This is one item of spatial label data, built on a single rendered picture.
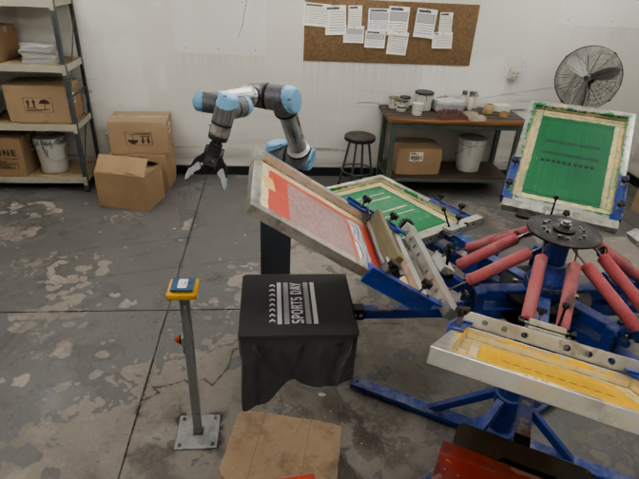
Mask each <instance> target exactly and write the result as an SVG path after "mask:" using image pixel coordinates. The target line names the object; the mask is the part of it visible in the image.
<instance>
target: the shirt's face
mask: <svg viewBox="0 0 639 479"><path fill-rule="evenodd" d="M269 282H315V288H316V295H317V303H318V309H319V324H269ZM345 334H359V330H358V324H357V319H356V315H355V311H354V307H353V303H352V299H351V295H350V291H349V287H348V283H347V278H346V275H345V274H313V275H245V276H244V279H243V290H242V312H241V324H240V335H242V336H245V335H345Z"/></svg>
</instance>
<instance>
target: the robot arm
mask: <svg viewBox="0 0 639 479"><path fill-rule="evenodd" d="M301 99H302V98H301V93H300V90H299V89H298V88H297V87H295V86H290V85H280V84H273V83H266V82H261V83H254V84H248V85H244V86H242V87H240V88H233V89H228V90H221V91H214V92H204V91H197V92H196V93H195V94H194V96H193V100H192V104H193V107H194V108H195V110H197V111H201V112H202V113H204V112H205V113H212V114H213V116H212V120H211V124H208V125H209V126H210V127H209V133H208V138H209V139H211V140H212V141H211V142H210V144H207V145H206V146H205V149H204V152H203V153H202V154H201V155H199V156H197V157H196V158H195V159H194V160H193V162H192V164H191V165H190V166H189V168H188V170H187V172H186V174H185V177H184V179H185V180H187V179H188V178H189V177H190V176H191V175H193V174H194V172H195V171H197V170H200V169H201V167H202V165H201V163H203V168H205V169H208V170H211V171H215V169H216V168H220V169H219V170H218V172H217V174H218V176H219V177H220V178H221V183H222V185H223V191H225V189H226V187H227V166H226V163H225V162H224V161H223V153H224V149H222V147H223V145H222V143H227V140H228V138H229V136H230V132H231V129H232V125H233V122H234V119H239V118H244V117H246V116H248V115H250V114H251V113H252V111H253V107H257V108H262V109H267V110H273V111H274V114H275V116H276V117H277V118H278V119H280V121H281V126H282V129H283V132H284V135H285V138H286V140H285V139H277V140H272V141H269V142H268V143H266V146H265V151H267V152H268V153H270V154H272V155H273V156H275V157H277V158H278V159H280V160H281V161H283V162H285V163H287V164H289V165H290V166H292V167H294V168H297V169H302V170H310V169H311V168H312V167H313V165H314V162H315V158H316V149H315V148H313V147H312V148H310V145H309V143H308V142H307V141H305V140H304V136H303V133H302V129H301V126H300V120H299V116H298V113H299V112H300V109H301V104H302V101H301Z"/></svg>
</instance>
